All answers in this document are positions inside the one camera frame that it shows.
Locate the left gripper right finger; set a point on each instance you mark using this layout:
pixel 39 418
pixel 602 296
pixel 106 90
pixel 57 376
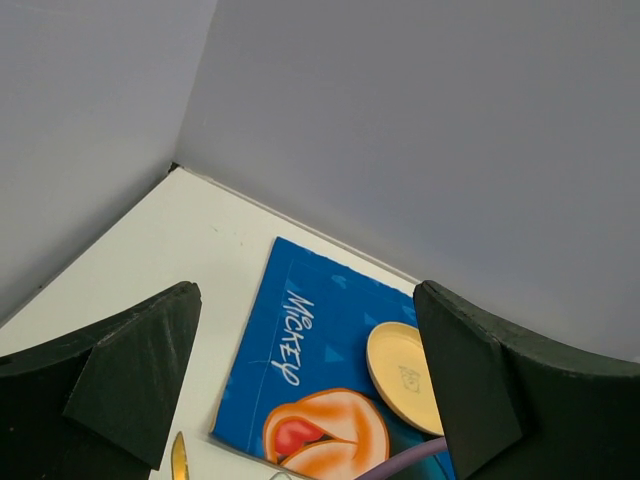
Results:
pixel 515 404

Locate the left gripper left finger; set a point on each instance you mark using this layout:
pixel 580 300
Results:
pixel 99 402

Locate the gold knife green handle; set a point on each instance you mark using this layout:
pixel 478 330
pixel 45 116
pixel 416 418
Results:
pixel 179 460

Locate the yellow round plate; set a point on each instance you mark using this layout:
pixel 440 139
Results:
pixel 398 368

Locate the blue Mickey placemat cloth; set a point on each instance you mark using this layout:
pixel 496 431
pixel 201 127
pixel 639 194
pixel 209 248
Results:
pixel 299 394

